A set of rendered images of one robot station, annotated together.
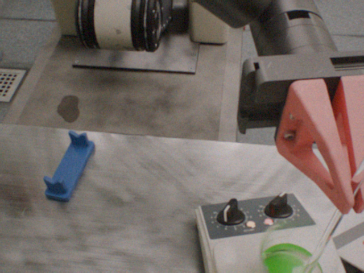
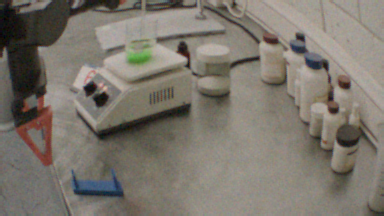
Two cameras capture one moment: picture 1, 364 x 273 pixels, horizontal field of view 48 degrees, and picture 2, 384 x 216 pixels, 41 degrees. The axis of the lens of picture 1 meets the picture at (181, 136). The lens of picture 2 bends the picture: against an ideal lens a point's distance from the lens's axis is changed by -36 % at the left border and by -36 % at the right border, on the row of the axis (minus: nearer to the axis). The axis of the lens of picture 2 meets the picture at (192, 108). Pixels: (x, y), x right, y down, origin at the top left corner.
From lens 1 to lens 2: 1.21 m
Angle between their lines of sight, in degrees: 86
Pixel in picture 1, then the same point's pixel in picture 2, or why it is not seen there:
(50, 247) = (158, 183)
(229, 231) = (112, 91)
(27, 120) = not seen: outside the picture
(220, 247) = (130, 75)
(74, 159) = (88, 184)
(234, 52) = not seen: outside the picture
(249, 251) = (127, 69)
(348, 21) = not seen: outside the picture
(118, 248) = (138, 159)
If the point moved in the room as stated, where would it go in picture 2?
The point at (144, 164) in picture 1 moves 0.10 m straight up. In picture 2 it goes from (74, 162) to (67, 111)
